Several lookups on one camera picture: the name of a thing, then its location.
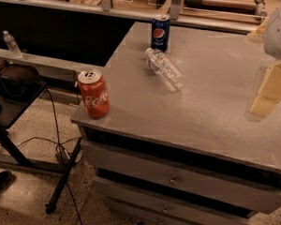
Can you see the top grey drawer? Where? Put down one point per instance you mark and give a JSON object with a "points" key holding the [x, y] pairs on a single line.
{"points": [[221, 188]]}

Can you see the clear plastic bottle lying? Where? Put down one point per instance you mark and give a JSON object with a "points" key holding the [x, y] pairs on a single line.
{"points": [[165, 69]]}

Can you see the grey drawer cabinet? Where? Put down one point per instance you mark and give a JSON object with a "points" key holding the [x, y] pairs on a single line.
{"points": [[204, 126]]}

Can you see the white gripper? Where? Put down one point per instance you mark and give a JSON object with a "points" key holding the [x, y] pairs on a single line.
{"points": [[279, 35]]}

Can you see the small upright water bottle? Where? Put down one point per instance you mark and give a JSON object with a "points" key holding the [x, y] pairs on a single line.
{"points": [[12, 44]]}

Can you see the dark bag on table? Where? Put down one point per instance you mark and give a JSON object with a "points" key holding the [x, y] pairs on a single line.
{"points": [[17, 81]]}

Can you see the long grey counter rail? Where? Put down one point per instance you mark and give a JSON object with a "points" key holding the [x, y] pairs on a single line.
{"points": [[186, 21]]}

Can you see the blue pepsi can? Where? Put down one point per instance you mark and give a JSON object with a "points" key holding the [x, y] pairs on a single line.
{"points": [[160, 32]]}

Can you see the middle grey drawer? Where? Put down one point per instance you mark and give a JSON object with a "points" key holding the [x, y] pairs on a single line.
{"points": [[158, 209]]}

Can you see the grey low shelf ledge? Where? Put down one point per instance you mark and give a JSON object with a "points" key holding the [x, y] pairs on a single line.
{"points": [[49, 67]]}

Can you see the black shoe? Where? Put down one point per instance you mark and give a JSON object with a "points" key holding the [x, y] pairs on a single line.
{"points": [[5, 178]]}

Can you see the grey drawer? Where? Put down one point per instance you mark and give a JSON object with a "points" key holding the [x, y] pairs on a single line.
{"points": [[158, 209], [221, 188]]}

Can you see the red coke can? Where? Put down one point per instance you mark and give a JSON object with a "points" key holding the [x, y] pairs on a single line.
{"points": [[94, 93]]}

